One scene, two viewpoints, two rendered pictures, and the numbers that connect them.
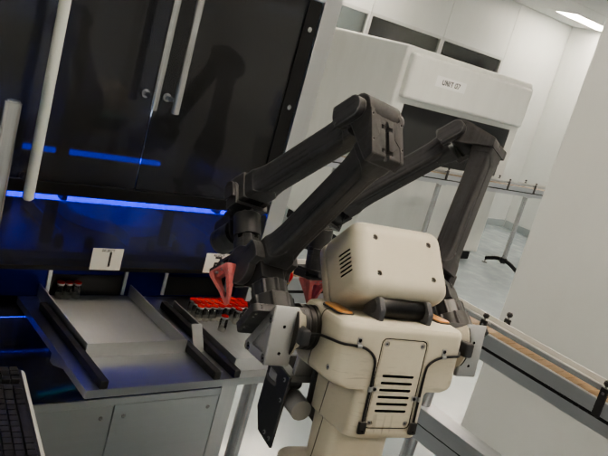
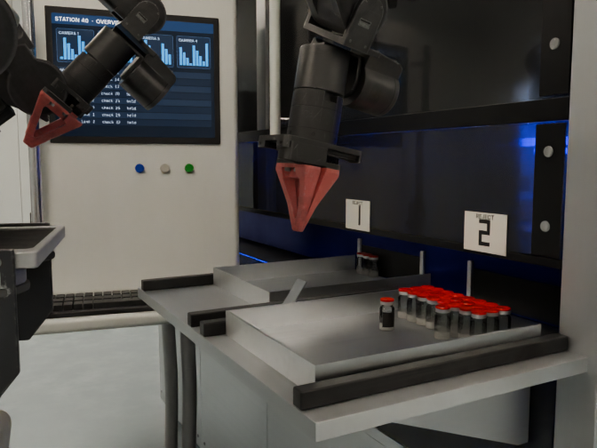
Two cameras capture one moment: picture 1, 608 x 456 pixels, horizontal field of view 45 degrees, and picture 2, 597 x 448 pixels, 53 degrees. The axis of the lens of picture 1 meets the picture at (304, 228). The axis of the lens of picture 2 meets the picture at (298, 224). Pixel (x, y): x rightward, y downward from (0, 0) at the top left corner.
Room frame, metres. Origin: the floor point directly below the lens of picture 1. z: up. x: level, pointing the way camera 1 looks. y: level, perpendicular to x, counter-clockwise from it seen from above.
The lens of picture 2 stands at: (1.94, -0.72, 1.13)
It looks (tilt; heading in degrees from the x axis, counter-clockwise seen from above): 6 degrees down; 102
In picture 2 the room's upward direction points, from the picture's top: straight up
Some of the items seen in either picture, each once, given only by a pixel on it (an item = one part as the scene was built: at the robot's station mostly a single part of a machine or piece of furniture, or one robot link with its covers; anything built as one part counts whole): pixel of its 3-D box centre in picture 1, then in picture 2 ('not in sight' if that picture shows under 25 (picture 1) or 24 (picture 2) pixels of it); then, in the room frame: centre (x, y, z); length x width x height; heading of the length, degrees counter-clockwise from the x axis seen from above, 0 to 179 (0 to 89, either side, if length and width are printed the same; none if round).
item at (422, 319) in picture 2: (223, 312); (438, 314); (1.96, 0.15, 0.90); 0.18 x 0.02 x 0.05; 130
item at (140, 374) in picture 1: (179, 337); (334, 317); (1.79, 0.24, 0.87); 0.70 x 0.48 x 0.02; 131
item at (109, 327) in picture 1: (110, 317); (318, 279); (1.73, 0.41, 0.90); 0.34 x 0.26 x 0.04; 41
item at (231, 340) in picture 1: (242, 332); (376, 329); (1.88, 0.08, 0.90); 0.34 x 0.26 x 0.04; 40
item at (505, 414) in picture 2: not in sight; (429, 419); (1.95, 0.04, 0.79); 0.34 x 0.03 x 0.13; 41
